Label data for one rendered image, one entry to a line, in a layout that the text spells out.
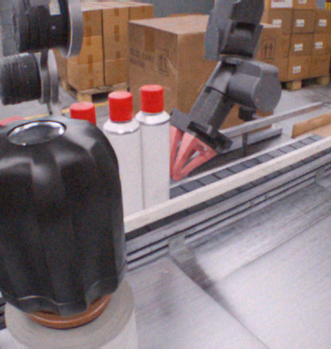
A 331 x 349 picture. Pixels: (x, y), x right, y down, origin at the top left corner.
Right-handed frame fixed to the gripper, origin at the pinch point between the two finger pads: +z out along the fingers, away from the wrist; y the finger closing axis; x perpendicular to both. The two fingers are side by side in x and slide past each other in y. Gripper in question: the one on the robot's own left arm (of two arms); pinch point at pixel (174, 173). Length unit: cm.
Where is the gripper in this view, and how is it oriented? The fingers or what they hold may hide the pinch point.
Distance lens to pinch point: 64.8
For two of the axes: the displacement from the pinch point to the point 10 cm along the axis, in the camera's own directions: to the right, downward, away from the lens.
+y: 5.8, 3.8, -7.2
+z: -5.1, 8.6, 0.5
